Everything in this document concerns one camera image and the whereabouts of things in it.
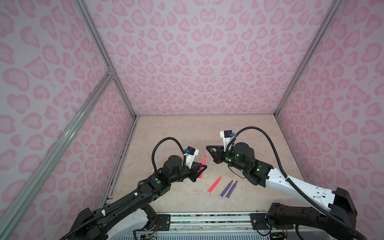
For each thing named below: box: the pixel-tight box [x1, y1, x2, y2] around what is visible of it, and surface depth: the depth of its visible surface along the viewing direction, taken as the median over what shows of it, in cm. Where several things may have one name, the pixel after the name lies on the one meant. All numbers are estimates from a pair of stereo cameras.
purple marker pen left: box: [219, 180, 233, 198], surface depth 85 cm
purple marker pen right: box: [225, 180, 238, 199], surface depth 84 cm
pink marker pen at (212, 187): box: [207, 176, 222, 194], surface depth 87 cm
